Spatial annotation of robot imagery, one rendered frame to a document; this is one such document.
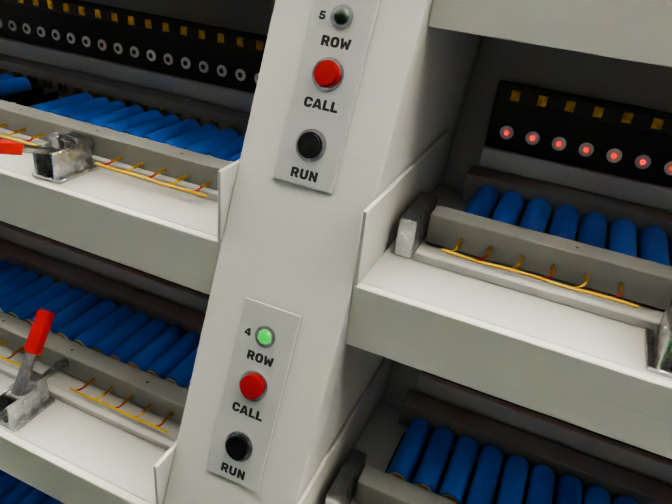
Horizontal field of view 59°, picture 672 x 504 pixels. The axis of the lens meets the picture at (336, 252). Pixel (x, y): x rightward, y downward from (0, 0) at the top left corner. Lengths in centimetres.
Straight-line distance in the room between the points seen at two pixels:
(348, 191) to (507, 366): 14
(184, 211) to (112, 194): 6
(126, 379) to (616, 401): 37
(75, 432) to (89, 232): 17
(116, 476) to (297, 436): 16
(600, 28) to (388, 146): 13
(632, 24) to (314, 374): 27
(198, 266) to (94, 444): 18
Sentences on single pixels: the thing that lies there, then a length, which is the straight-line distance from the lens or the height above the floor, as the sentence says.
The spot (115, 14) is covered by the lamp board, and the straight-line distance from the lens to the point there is 66.
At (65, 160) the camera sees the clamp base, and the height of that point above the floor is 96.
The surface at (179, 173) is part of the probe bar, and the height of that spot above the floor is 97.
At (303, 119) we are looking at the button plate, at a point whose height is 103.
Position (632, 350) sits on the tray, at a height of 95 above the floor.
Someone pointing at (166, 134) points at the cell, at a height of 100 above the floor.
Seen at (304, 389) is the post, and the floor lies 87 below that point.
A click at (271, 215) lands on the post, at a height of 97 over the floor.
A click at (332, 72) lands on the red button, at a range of 37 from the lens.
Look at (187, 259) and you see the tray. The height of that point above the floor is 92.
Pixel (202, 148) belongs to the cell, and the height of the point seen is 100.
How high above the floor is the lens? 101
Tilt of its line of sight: 8 degrees down
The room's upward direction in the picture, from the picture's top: 14 degrees clockwise
